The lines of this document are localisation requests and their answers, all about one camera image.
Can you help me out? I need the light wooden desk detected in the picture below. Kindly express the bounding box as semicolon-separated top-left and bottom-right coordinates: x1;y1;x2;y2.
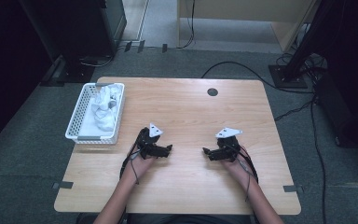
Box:
176;0;321;53

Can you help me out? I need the black hanging cable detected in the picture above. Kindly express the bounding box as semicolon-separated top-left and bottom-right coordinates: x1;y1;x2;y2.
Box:
176;0;197;49

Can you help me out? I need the black slanted stand pole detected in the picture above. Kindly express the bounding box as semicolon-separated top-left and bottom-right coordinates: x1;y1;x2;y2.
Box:
283;0;329;80

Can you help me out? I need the person's dark lap clothing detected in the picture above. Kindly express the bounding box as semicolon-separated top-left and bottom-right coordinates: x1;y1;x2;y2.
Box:
76;213;259;224

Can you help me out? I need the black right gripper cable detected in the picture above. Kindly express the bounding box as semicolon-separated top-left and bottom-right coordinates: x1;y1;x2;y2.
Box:
234;144;259;203

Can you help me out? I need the dark cabinet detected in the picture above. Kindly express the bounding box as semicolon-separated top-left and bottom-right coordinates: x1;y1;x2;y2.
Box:
18;0;128;63

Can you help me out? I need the thin black floor cable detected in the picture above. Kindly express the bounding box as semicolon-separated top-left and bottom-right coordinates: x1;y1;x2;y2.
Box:
310;96;328;224

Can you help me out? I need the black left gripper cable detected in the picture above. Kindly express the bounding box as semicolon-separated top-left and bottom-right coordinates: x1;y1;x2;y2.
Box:
119;144;142;185

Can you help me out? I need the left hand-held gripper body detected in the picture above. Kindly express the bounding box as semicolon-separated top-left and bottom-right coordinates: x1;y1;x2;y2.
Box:
135;122;166;159

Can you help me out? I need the white plastic mesh basket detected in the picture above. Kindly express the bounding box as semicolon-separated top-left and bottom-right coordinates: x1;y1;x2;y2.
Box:
64;82;126;145

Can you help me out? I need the white T-shirt with blue print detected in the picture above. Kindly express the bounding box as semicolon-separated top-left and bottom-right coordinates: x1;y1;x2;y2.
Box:
85;83;124;133

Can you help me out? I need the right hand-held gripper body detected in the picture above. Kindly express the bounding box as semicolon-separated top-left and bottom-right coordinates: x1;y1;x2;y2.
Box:
214;127;242;162

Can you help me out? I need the dark equipment box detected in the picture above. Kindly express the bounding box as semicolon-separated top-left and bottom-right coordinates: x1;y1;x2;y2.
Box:
315;73;358;153

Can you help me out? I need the grey tape strip on table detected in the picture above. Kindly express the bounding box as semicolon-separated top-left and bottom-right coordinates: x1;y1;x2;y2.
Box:
282;184;305;193
51;181;75;190

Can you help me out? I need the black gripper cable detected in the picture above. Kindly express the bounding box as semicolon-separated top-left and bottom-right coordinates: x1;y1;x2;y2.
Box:
234;144;259;203
119;144;142;185

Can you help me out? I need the short black floor cable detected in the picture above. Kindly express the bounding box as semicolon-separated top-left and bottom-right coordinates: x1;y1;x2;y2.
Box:
273;98;316;122

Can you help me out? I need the black stand base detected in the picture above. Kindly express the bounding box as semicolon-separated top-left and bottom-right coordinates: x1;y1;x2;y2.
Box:
40;55;96;87

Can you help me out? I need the tangle of black cables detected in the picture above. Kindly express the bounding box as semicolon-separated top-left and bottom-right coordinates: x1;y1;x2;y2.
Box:
275;51;328;77

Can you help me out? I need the long black floor cable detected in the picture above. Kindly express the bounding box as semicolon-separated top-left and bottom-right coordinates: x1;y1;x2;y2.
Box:
200;61;316;95

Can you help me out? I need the person's right hand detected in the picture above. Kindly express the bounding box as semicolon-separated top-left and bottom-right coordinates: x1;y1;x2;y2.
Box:
223;148;257;185

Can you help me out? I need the black square stand base plate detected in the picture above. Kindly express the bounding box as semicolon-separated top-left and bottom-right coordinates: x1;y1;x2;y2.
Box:
268;63;309;90

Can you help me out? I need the person's left hand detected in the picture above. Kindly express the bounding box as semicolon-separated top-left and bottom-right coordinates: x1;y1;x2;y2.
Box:
125;148;157;181

